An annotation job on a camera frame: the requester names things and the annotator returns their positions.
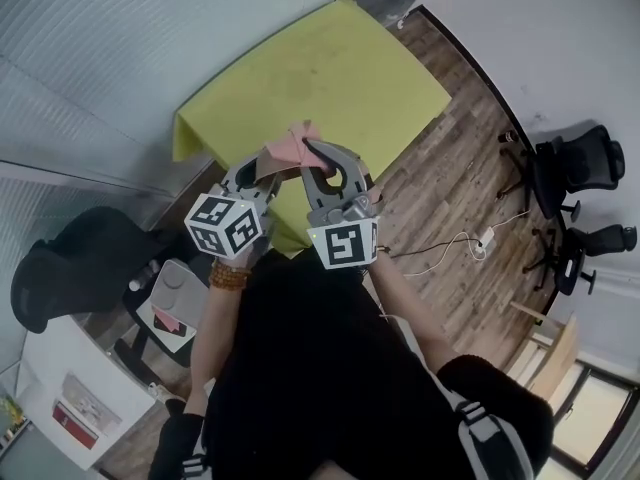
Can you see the red phone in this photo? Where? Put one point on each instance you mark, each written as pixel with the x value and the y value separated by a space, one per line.
pixel 175 329

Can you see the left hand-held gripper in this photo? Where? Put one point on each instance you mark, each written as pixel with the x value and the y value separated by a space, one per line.
pixel 220 223

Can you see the grey seat chair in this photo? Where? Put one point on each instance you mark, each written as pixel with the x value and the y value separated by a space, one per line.
pixel 172 288

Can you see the printed paper sheet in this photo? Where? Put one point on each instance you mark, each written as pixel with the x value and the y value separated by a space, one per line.
pixel 92 403

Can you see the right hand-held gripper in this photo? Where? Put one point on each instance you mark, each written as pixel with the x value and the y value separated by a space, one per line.
pixel 345 243

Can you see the white power strip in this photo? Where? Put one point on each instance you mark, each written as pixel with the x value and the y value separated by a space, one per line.
pixel 485 242

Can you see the wooden boards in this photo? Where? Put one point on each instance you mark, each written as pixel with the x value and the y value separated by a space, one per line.
pixel 555 353

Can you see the person's left forearm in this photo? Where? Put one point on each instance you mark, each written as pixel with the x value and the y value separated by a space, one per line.
pixel 215 328

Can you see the yellow-green tablecloth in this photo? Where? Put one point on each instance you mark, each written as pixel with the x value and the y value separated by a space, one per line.
pixel 320 78

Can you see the person's black clothing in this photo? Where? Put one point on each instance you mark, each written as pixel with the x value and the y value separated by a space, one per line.
pixel 325 368

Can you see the dark framed window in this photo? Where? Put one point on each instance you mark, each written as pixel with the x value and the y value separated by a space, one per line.
pixel 595 408

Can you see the white side table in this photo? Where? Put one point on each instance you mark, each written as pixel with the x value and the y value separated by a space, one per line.
pixel 60 363

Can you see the green plant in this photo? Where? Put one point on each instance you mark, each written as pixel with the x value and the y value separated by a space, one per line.
pixel 11 410

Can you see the clear plastic bottle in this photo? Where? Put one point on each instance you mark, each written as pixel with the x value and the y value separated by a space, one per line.
pixel 142 278

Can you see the small pink cloth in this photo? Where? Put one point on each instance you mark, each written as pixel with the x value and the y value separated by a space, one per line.
pixel 164 317

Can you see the person's right forearm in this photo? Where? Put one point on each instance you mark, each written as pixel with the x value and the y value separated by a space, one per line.
pixel 405 308

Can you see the black mesh office chair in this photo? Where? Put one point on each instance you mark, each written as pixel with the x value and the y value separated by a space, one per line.
pixel 575 168
pixel 585 258

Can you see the black padded chair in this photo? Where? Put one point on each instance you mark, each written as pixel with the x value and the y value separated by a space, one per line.
pixel 75 268

